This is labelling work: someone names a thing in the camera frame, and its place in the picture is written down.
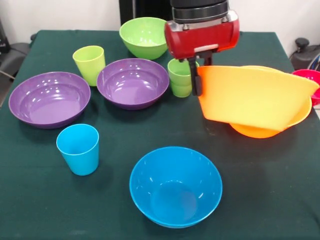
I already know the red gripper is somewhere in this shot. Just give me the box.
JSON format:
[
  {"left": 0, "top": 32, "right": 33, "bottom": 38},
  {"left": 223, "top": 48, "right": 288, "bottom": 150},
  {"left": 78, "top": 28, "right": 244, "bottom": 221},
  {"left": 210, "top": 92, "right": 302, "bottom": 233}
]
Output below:
[{"left": 164, "top": 9, "right": 241, "bottom": 97}]

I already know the green cup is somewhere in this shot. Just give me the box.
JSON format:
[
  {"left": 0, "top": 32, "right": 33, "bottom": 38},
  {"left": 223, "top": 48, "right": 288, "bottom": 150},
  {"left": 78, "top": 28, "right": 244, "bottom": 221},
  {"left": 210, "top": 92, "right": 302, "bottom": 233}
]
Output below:
[
  {"left": 170, "top": 80, "right": 193, "bottom": 98},
  {"left": 167, "top": 57, "right": 200, "bottom": 87}
]

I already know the orange bowl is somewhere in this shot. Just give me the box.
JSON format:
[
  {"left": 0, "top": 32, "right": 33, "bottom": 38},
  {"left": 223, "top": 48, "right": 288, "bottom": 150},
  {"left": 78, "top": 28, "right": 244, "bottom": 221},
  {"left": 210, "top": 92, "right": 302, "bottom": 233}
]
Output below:
[
  {"left": 229, "top": 65, "right": 313, "bottom": 139},
  {"left": 197, "top": 65, "right": 320, "bottom": 132}
]

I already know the red bowl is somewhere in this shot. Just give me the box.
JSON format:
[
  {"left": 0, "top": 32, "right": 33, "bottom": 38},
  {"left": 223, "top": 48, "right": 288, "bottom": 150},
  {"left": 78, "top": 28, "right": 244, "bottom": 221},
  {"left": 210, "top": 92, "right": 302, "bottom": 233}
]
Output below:
[{"left": 291, "top": 69, "right": 320, "bottom": 107}]

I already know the blue bowl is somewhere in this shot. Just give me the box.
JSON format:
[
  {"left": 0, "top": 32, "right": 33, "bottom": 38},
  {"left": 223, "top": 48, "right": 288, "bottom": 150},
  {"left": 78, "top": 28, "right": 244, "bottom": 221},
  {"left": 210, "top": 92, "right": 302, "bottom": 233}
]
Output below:
[{"left": 129, "top": 146, "right": 223, "bottom": 229}]

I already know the purple bowl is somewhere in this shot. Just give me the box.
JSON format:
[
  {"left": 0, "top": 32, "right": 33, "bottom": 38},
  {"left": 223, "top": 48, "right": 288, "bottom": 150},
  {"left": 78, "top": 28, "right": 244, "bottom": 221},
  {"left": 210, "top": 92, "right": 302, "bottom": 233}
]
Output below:
[
  {"left": 8, "top": 71, "right": 92, "bottom": 130},
  {"left": 96, "top": 57, "right": 170, "bottom": 111}
]

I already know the green bowl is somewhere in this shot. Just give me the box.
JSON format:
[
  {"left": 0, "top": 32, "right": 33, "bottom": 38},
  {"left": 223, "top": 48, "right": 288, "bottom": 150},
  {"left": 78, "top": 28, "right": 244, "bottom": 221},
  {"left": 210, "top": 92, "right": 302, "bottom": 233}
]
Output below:
[{"left": 118, "top": 16, "right": 169, "bottom": 61}]

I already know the yellow-green cup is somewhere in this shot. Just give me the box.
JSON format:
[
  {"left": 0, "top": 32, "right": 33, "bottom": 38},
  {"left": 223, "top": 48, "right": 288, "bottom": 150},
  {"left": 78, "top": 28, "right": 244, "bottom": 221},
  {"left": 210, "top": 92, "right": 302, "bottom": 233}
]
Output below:
[{"left": 72, "top": 45, "right": 106, "bottom": 87}]

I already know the blue cup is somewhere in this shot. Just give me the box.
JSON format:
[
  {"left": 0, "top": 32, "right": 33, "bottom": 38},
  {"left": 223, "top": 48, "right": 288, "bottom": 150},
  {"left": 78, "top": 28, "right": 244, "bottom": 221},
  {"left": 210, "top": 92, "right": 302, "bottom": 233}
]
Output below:
[{"left": 55, "top": 123, "right": 100, "bottom": 177}]

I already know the black equipment box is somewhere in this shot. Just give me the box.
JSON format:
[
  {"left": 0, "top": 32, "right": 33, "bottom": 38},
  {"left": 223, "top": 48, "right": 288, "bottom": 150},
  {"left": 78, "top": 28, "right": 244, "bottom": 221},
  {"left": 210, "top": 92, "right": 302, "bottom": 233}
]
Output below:
[{"left": 0, "top": 18, "right": 11, "bottom": 54}]

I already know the dark green table cloth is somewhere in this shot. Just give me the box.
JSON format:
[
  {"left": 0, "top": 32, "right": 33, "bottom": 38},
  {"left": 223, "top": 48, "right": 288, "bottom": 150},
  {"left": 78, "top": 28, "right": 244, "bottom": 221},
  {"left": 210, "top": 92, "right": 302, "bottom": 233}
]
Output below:
[{"left": 0, "top": 29, "right": 320, "bottom": 240}]

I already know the grey pedestal foot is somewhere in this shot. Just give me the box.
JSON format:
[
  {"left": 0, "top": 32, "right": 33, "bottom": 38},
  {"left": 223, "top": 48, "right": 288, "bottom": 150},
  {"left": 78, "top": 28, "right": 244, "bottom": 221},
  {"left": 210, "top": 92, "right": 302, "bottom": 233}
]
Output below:
[
  {"left": 0, "top": 33, "right": 37, "bottom": 76},
  {"left": 289, "top": 37, "right": 320, "bottom": 72}
]

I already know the tangle of cables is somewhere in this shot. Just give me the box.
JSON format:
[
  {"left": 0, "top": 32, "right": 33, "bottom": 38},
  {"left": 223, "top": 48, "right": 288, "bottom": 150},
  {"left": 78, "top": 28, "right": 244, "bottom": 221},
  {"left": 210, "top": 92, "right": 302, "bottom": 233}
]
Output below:
[{"left": 306, "top": 54, "right": 320, "bottom": 71}]

